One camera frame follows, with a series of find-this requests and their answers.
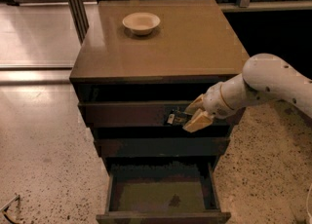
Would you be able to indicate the white ceramic bowl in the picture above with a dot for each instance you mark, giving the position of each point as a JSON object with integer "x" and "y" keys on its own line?
{"x": 141, "y": 24}

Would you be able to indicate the brown drawer cabinet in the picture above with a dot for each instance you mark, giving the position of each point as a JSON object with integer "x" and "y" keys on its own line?
{"x": 192, "y": 48}

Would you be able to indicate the open bottom drawer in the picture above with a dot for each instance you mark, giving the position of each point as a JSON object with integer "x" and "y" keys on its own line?
{"x": 172, "y": 193}

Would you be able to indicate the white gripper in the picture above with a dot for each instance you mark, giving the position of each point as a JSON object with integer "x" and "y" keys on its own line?
{"x": 214, "y": 101}

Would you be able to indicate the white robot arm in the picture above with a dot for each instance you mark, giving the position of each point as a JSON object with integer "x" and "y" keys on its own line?
{"x": 264, "y": 77}

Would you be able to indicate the top drawer front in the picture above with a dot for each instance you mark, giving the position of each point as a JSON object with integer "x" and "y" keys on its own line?
{"x": 122, "y": 114}

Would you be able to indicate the middle drawer front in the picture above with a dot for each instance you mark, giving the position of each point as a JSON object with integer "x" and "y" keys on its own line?
{"x": 162, "y": 147}

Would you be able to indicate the metal bracket on floor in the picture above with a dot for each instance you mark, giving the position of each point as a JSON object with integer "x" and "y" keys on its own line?
{"x": 11, "y": 210}

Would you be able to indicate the metal door frame post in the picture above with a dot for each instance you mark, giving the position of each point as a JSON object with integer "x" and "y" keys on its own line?
{"x": 79, "y": 16}

